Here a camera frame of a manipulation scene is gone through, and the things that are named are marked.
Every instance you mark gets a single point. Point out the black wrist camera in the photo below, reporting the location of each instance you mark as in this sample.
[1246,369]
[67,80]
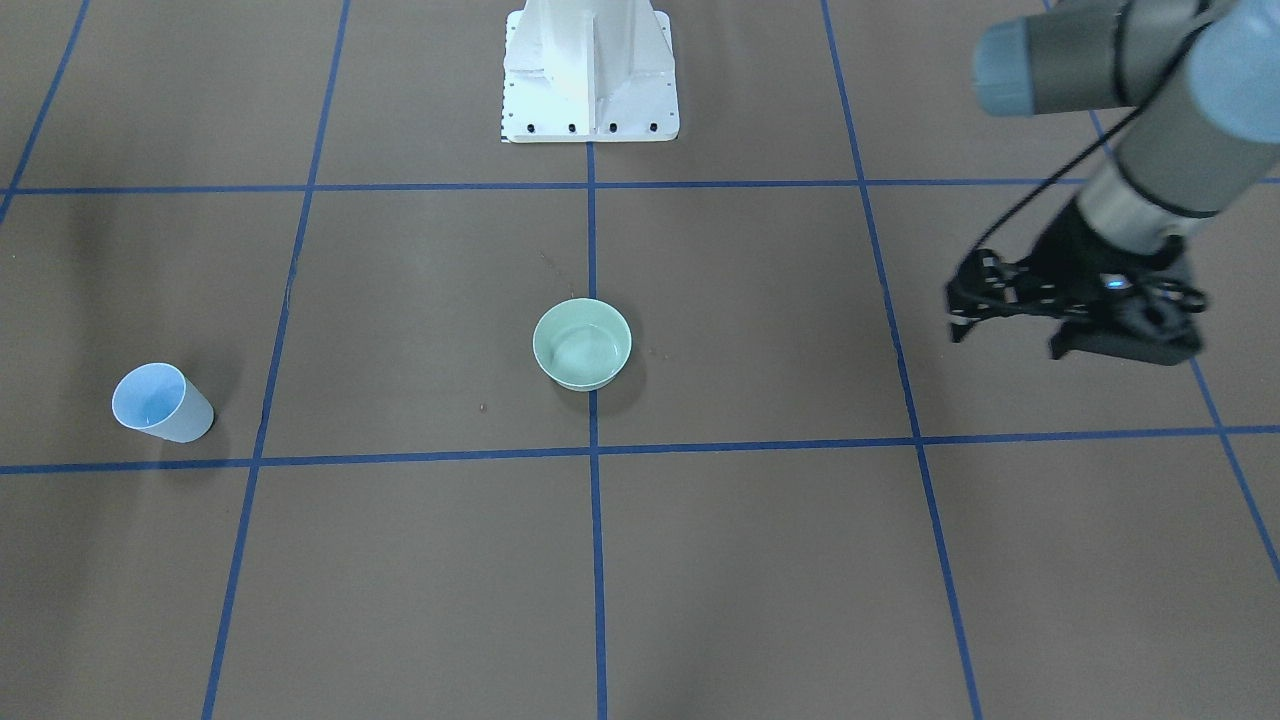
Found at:
[1130,335]

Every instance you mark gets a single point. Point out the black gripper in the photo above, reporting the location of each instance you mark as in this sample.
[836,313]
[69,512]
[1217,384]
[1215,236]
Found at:
[1072,243]

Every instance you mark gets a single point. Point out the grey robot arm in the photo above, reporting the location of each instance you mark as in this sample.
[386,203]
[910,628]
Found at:
[1197,81]

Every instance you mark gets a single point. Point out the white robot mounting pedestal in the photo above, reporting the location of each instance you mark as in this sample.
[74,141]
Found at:
[589,72]

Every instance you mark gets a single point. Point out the pale green ceramic bowl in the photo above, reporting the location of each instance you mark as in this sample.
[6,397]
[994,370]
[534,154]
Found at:
[582,344]

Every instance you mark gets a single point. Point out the light blue plastic cup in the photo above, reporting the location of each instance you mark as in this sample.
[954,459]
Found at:
[159,400]

